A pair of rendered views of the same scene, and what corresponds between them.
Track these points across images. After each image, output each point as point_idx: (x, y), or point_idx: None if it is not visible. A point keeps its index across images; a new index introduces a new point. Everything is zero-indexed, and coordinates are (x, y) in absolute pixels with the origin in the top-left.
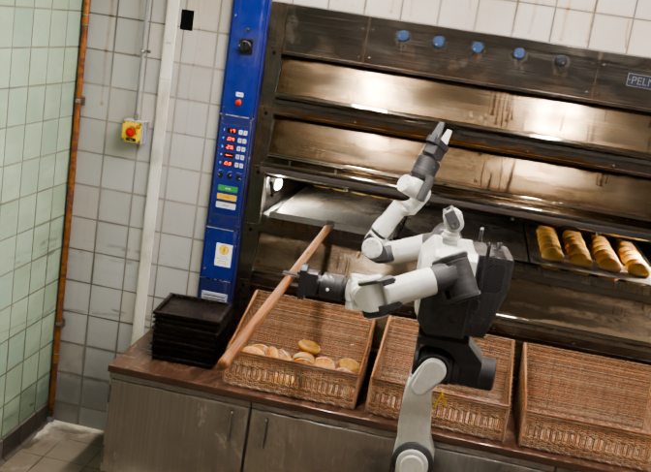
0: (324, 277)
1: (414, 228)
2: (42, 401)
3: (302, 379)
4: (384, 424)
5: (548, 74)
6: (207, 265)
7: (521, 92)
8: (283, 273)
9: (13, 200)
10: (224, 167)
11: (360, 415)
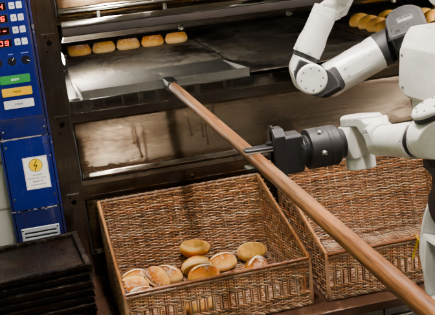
0: (312, 136)
1: (245, 58)
2: None
3: (238, 293)
4: (363, 306)
5: None
6: (18, 193)
7: None
8: (246, 153)
9: None
10: (0, 50)
11: (328, 307)
